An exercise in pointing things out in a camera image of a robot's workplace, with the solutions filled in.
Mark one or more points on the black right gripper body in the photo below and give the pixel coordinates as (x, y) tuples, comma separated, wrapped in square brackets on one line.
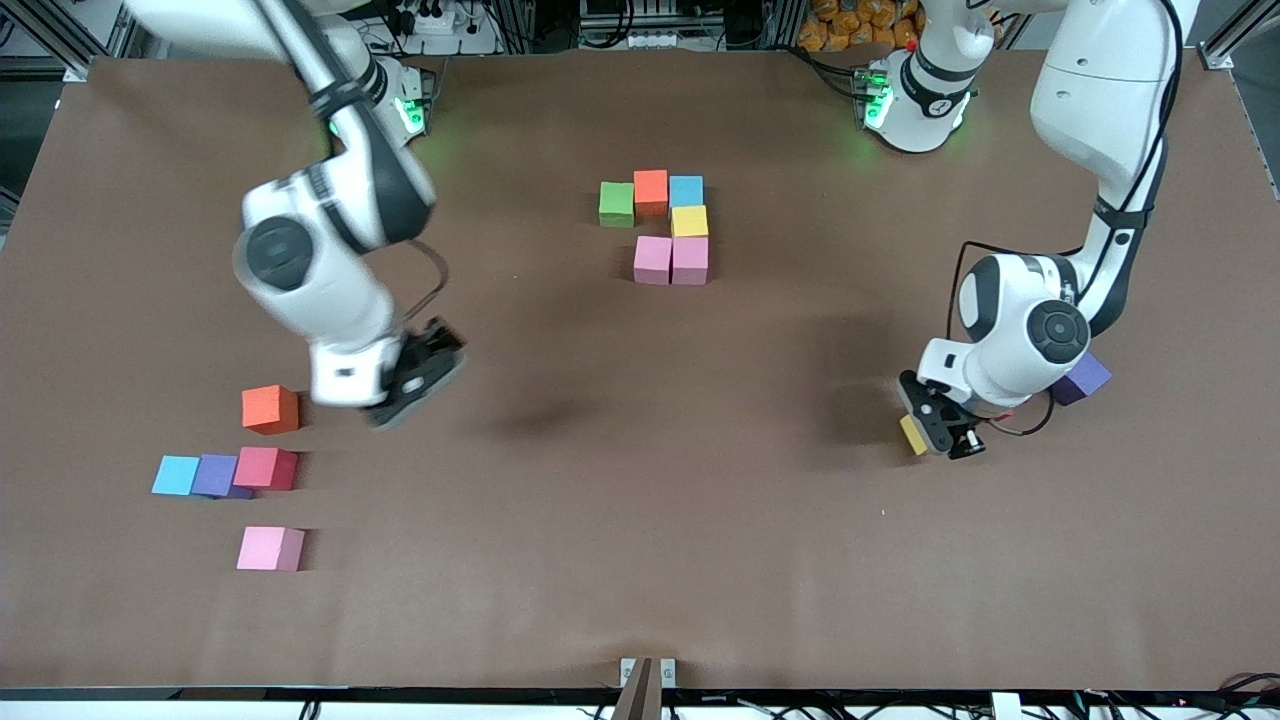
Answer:
[(437, 349)]

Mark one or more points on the yellow foam block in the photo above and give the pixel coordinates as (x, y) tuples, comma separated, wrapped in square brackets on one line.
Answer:
[(912, 435), (689, 221)]

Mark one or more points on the orange foam block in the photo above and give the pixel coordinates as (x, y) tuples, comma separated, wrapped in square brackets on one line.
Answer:
[(268, 408), (650, 192)]

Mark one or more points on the green foam block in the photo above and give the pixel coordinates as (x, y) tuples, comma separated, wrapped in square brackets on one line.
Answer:
[(616, 203)]

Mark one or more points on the pink foam block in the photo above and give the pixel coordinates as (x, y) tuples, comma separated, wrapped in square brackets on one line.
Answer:
[(652, 259), (690, 260), (268, 547)]

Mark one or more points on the light blue foam block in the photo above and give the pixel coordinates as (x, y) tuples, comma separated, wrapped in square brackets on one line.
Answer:
[(176, 476), (685, 190)]

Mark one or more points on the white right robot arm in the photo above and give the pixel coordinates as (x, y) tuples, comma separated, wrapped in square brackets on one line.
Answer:
[(320, 280)]

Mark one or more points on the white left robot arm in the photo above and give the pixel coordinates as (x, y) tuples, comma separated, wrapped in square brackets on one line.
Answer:
[(1020, 330)]

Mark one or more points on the purple foam block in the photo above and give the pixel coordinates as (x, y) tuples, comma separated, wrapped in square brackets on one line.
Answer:
[(1085, 382), (215, 474)]

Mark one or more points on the small white box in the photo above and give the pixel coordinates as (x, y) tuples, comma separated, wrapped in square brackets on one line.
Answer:
[(1005, 708)]

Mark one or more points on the brown table cover sheet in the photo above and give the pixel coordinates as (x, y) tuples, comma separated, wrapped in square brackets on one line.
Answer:
[(640, 560)]

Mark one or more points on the aluminium equipment rack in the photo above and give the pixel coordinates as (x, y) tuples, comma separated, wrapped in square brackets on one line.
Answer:
[(640, 20)]

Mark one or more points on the pile of orange objects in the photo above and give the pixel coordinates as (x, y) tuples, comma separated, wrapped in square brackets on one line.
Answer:
[(850, 25)]

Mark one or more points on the small metal bracket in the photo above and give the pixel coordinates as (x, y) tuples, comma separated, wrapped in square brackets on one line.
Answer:
[(627, 672)]

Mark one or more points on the aluminium frame profile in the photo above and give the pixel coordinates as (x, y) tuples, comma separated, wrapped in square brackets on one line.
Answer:
[(1235, 35), (62, 50)]

